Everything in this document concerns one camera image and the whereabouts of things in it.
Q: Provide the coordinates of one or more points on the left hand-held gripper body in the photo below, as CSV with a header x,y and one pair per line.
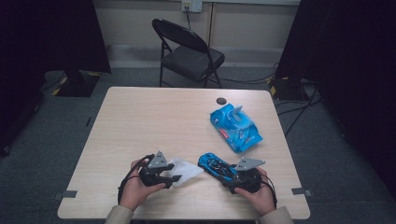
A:
x,y
152,174

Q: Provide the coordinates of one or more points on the person's left hand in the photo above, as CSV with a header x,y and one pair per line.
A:
x,y
137,193

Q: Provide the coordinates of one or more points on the black curtain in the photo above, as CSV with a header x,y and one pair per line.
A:
x,y
46,46
351,77

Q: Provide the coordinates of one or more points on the white wet wipe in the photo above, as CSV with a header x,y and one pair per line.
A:
x,y
186,171

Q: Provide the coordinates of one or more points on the small black floor marker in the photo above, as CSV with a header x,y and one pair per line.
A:
x,y
88,121

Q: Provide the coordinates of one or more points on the black stand base yellow stripes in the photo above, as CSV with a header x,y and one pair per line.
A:
x,y
288,88
77,85

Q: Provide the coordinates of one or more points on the blue wet wipes pack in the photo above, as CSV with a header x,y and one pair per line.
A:
x,y
236,129

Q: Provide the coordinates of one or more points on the thin vertical wall conduit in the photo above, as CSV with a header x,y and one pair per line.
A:
x,y
211,25

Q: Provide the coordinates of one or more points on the person's right hand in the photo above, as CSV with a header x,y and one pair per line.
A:
x,y
258,199

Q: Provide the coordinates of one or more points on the white wall socket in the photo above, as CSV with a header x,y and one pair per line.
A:
x,y
192,5

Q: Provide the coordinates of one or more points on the blue toy car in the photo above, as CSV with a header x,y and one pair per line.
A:
x,y
216,166

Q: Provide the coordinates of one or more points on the black folding chair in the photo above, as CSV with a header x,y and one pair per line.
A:
x,y
193,59

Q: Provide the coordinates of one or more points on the grey tape strip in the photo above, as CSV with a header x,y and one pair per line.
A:
x,y
301,191
65,194

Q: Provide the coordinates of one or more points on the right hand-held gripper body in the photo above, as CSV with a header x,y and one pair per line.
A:
x,y
249,180

